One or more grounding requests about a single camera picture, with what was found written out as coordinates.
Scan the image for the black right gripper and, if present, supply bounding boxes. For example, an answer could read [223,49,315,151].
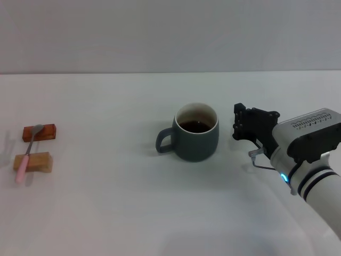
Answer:
[232,102,280,158]

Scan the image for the grey ceramic cup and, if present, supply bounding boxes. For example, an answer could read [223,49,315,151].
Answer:
[155,102,221,163]

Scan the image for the pink handled metal spoon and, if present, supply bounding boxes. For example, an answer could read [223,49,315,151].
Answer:
[15,124,45,183]

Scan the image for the dark coffee liquid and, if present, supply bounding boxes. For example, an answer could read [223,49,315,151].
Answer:
[177,120,211,133]

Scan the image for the dark reddish wooden rest block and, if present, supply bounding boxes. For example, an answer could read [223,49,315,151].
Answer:
[22,123,58,144]

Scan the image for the light wooden rest block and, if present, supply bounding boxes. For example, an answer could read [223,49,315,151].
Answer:
[13,151,53,174]

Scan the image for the thin cable with metal plug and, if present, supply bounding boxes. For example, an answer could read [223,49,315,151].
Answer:
[248,148,278,171]

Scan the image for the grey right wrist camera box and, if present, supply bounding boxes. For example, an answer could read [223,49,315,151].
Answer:
[277,108,341,165]

